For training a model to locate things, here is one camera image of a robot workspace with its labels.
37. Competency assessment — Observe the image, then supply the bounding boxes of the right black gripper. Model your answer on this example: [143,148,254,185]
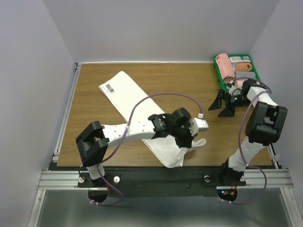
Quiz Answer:
[208,88,252,117]

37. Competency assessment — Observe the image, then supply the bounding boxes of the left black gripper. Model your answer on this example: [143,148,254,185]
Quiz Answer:
[169,121,197,148]

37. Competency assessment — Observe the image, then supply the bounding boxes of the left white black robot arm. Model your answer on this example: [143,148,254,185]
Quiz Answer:
[75,108,208,186]

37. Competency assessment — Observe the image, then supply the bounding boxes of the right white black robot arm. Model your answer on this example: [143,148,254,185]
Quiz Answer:
[208,77,288,184]

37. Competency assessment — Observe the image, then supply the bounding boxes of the green plastic basket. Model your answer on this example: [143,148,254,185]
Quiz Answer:
[213,54,270,102]

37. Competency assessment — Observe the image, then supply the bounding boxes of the short pink rolled towel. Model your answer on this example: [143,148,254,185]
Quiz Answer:
[235,80,245,88]

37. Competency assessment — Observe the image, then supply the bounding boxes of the grey rolled towel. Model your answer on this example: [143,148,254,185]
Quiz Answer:
[235,71,256,78]

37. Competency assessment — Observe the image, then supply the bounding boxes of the long pink rolled towel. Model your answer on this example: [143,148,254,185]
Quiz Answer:
[215,53,235,83]

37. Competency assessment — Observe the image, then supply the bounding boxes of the orange rolled towel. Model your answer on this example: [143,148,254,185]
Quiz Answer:
[233,62,252,72]

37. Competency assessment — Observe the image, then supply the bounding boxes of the white blue patterned towel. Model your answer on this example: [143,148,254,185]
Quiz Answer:
[229,55,251,63]

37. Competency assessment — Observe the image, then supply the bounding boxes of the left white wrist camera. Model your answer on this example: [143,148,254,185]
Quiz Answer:
[191,113,209,134]

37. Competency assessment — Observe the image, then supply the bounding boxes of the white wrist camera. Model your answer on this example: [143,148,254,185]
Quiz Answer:
[226,82,242,96]
[191,113,209,134]

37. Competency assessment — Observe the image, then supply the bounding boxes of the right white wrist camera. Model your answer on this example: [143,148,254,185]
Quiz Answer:
[226,82,242,96]

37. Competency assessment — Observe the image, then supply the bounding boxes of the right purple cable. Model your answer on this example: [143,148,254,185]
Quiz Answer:
[221,78,273,205]

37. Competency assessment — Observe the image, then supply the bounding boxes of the purple cable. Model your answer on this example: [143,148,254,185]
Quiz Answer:
[89,92,205,206]
[221,78,273,205]

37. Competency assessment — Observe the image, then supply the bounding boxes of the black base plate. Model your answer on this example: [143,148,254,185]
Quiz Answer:
[51,166,245,202]

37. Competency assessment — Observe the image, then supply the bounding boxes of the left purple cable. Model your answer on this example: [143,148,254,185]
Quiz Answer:
[89,92,205,206]

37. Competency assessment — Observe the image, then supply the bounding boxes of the aluminium frame rail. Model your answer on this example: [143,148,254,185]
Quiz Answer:
[28,62,107,227]

